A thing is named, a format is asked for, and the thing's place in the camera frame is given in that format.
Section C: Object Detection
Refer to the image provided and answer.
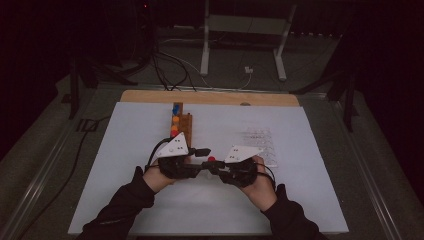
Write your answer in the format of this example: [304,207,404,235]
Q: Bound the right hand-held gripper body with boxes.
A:
[218,144,265,189]

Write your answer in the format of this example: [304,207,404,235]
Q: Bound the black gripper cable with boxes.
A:
[254,162,278,192]
[143,137,175,173]

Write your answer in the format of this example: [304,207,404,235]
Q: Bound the clear plastic test tube rack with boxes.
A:
[240,126,280,169]

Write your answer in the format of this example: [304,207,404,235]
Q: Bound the black stand legs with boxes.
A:
[289,66,360,133]
[67,53,139,120]

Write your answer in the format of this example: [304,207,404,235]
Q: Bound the wooden test tube rack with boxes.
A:
[167,101,193,149]

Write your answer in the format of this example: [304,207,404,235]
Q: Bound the person's right hand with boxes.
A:
[238,155,279,213]

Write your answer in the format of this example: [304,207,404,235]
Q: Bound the black floor cable bundle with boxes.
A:
[146,43,198,93]

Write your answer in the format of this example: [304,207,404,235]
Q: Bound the grey metal stand frame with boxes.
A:
[199,0,299,82]

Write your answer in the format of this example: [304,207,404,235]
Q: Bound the person's left hand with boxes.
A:
[142,156,195,195]

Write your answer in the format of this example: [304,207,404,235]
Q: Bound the white table mat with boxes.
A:
[67,101,350,236]

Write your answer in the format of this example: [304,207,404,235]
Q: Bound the white floor cable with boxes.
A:
[159,38,253,90]

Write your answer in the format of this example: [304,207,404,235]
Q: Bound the long black floor cable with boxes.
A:
[16,114,113,240]

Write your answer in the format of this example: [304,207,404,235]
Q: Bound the metal floor rail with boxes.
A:
[331,98,406,240]
[0,88,101,240]

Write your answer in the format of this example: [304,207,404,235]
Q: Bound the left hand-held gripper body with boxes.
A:
[155,132,202,180]

